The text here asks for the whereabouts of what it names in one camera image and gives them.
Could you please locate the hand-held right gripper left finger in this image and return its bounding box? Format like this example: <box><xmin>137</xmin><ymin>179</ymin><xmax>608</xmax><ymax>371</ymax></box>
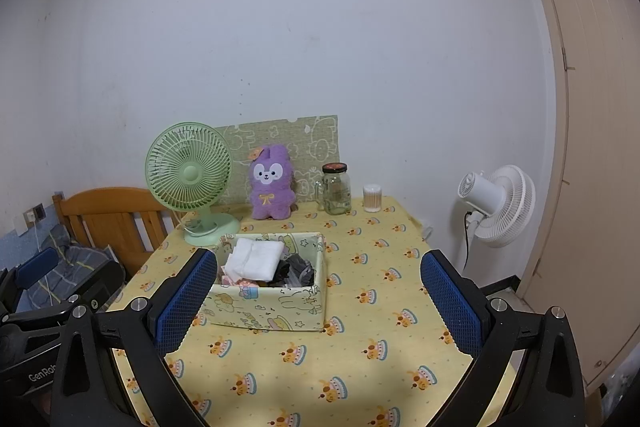
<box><xmin>50</xmin><ymin>248</ymin><xmax>218</xmax><ymax>427</ymax></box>

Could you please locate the grey plaid pillow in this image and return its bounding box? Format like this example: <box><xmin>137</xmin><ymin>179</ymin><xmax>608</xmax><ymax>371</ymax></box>
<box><xmin>12</xmin><ymin>224</ymin><xmax>118</xmax><ymax>308</ymax></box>

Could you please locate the white towel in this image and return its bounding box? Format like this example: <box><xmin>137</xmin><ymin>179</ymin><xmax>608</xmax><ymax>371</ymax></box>
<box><xmin>225</xmin><ymin>238</ymin><xmax>286</xmax><ymax>282</ymax></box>

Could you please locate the wooden chair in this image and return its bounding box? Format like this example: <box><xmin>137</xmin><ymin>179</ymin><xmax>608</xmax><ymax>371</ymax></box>
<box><xmin>52</xmin><ymin>187</ymin><xmax>183</xmax><ymax>278</ymax></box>

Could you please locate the white standing fan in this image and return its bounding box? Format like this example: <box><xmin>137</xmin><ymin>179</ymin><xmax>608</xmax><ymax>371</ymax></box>
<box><xmin>457</xmin><ymin>164</ymin><xmax>537</xmax><ymax>249</ymax></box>

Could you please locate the yellow printed tablecloth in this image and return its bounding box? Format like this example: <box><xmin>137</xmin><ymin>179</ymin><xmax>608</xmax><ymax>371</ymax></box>
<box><xmin>107</xmin><ymin>196</ymin><xmax>516</xmax><ymax>427</ymax></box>

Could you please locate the purple plush toy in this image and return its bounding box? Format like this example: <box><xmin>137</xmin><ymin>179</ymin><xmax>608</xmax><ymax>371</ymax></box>
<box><xmin>248</xmin><ymin>144</ymin><xmax>297</xmax><ymax>221</ymax></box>

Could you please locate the glass jar with dark lid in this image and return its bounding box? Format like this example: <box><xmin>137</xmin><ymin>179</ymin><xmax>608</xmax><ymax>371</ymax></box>
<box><xmin>314</xmin><ymin>162</ymin><xmax>352</xmax><ymax>216</ymax></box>

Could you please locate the green desk fan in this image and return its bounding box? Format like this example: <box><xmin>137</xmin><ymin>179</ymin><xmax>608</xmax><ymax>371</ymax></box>
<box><xmin>146</xmin><ymin>122</ymin><xmax>242</xmax><ymax>248</ymax></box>

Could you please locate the green printed board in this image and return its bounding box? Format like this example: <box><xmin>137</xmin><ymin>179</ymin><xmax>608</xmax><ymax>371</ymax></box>
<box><xmin>215</xmin><ymin>115</ymin><xmax>339</xmax><ymax>208</ymax></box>

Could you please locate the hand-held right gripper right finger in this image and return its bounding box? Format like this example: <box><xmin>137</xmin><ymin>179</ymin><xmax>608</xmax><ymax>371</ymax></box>
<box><xmin>420</xmin><ymin>249</ymin><xmax>586</xmax><ymax>427</ymax></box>

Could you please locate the grey sock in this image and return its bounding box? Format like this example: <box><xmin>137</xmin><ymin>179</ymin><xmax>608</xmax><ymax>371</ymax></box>
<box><xmin>285</xmin><ymin>254</ymin><xmax>317</xmax><ymax>288</ymax></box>

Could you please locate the black fan power cable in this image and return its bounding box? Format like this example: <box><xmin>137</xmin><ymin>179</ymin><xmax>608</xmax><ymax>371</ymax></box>
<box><xmin>462</xmin><ymin>209</ymin><xmax>481</xmax><ymax>270</ymax></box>

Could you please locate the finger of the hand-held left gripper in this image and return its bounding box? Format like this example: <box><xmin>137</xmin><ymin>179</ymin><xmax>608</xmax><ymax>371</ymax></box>
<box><xmin>16</xmin><ymin>248</ymin><xmax>60</xmax><ymax>289</ymax></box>
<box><xmin>0</xmin><ymin>294</ymin><xmax>81</xmax><ymax>325</ymax></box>

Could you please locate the clear plastic bag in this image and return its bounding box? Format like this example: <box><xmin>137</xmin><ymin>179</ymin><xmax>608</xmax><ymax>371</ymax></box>
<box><xmin>600</xmin><ymin>357</ymin><xmax>635</xmax><ymax>418</ymax></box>

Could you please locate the black plastic bag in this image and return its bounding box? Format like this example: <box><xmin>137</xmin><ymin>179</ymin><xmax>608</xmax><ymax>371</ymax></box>
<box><xmin>272</xmin><ymin>262</ymin><xmax>301</xmax><ymax>288</ymax></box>

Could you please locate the cotton swab container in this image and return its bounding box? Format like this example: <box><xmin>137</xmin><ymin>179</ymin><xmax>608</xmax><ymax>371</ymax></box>
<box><xmin>363</xmin><ymin>184</ymin><xmax>382</xmax><ymax>213</ymax></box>

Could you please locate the cartoon printed fabric storage box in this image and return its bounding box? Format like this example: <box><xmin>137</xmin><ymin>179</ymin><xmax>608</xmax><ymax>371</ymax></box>
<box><xmin>202</xmin><ymin>232</ymin><xmax>327</xmax><ymax>333</ymax></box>

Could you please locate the beige door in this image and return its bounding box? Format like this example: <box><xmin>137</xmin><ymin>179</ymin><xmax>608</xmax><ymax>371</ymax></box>
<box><xmin>510</xmin><ymin>0</ymin><xmax>640</xmax><ymax>393</ymax></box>

